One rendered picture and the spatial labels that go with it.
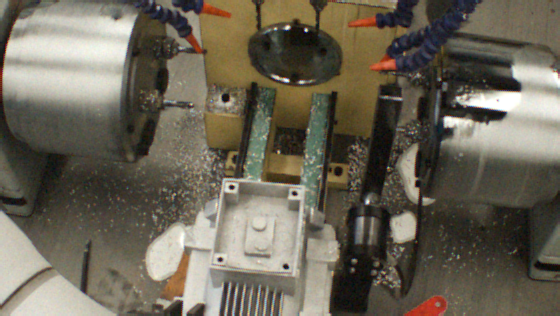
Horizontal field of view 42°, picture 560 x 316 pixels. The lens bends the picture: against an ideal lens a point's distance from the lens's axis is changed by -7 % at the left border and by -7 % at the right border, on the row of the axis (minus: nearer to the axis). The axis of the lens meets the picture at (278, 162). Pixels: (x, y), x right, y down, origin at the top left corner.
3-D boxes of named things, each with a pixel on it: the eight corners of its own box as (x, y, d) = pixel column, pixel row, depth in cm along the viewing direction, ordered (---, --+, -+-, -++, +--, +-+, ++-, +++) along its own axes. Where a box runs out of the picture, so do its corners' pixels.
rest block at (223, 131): (212, 120, 142) (208, 80, 131) (251, 124, 141) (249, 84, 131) (206, 148, 139) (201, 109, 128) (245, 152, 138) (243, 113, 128)
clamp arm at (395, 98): (360, 186, 112) (379, 78, 90) (381, 189, 112) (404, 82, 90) (358, 208, 110) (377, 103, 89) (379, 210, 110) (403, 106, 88)
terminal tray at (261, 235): (224, 205, 102) (220, 177, 96) (306, 213, 101) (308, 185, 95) (210, 290, 96) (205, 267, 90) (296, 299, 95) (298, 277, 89)
